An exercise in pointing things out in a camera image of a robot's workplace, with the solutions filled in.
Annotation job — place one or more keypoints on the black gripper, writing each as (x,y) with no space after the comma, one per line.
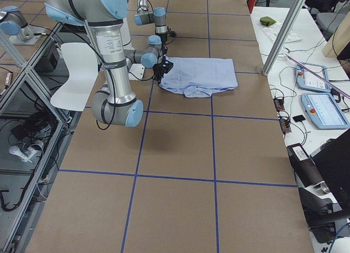
(163,37)
(159,69)

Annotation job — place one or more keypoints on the light blue striped shirt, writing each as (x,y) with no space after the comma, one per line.
(199,77)

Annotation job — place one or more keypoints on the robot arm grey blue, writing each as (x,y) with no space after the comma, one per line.
(115,103)
(147,14)

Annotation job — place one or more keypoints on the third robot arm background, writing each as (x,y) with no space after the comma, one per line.
(14,24)

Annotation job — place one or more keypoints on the white paper sheet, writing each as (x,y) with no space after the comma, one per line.
(82,65)

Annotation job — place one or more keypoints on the green cloth pouch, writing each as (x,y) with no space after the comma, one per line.
(267,21)

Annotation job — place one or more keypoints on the orange black circuit board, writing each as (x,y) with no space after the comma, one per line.
(279,104)

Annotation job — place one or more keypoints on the blue teach pendant far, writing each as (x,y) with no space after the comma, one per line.
(307,81)

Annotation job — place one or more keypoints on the blue teach pendant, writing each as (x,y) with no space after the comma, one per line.
(307,81)
(323,111)

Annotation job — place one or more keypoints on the white handheld tool below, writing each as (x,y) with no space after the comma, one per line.
(28,155)

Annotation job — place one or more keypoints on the blue teach pendant near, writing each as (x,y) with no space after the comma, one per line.
(323,111)

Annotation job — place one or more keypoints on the reacher grabber stick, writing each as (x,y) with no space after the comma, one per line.
(318,76)

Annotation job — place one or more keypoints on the black device with label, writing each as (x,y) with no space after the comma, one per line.
(324,187)

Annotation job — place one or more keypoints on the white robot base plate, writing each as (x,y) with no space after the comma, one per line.
(136,72)

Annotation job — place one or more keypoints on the grey aluminium frame post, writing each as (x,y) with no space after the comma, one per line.
(282,35)

